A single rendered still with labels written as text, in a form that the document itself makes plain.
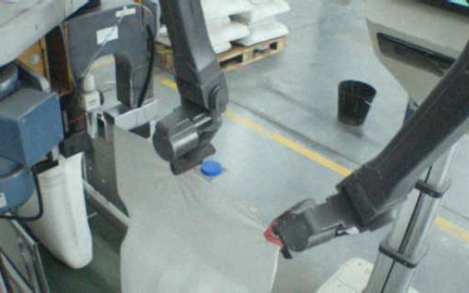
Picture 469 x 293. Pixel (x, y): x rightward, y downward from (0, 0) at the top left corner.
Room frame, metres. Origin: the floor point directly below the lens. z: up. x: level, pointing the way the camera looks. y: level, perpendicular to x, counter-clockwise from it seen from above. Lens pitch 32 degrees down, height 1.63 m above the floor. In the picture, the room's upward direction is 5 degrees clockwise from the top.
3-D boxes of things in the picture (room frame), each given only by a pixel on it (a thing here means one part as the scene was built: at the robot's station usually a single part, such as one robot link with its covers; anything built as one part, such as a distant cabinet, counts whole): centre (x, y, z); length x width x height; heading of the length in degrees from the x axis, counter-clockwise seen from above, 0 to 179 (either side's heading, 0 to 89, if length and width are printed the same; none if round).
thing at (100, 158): (1.57, 0.60, 0.53); 1.05 x 0.02 x 0.41; 51
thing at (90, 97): (0.89, 0.34, 1.14); 0.05 x 0.04 x 0.16; 141
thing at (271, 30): (4.35, -0.04, 0.20); 0.67 x 0.43 x 0.15; 141
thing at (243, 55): (4.23, 0.32, 0.07); 1.20 x 0.82 x 0.14; 143
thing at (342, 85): (3.10, -0.82, 0.13); 0.30 x 0.30 x 0.26
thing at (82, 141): (0.90, 0.40, 1.04); 0.08 x 0.06 x 0.05; 141
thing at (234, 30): (3.87, 0.34, 0.32); 0.66 x 0.43 x 0.15; 143
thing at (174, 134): (0.71, 0.09, 1.23); 0.11 x 0.09 x 0.12; 142
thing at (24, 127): (0.59, 0.34, 1.25); 0.10 x 0.08 x 0.12; 166
